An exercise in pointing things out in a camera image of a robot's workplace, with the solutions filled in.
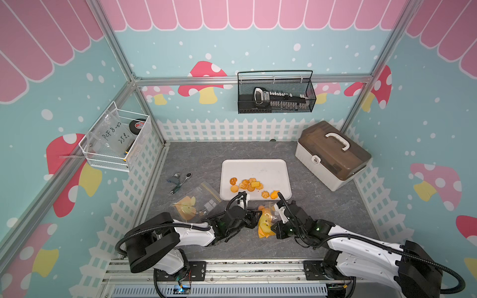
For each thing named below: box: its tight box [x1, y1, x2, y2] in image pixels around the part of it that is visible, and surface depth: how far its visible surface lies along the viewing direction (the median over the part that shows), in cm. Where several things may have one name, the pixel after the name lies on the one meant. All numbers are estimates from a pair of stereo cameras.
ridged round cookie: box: [239, 179, 250, 190], surface depth 101 cm
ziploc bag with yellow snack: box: [257, 204, 279, 239], surface depth 85 cm
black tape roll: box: [129, 119, 146, 135], surface depth 82 cm
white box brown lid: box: [295, 120, 373, 192], surface depth 96 cm
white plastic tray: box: [219, 158, 292, 201], surface depth 105 cm
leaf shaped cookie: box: [253, 181, 264, 190], surface depth 101 cm
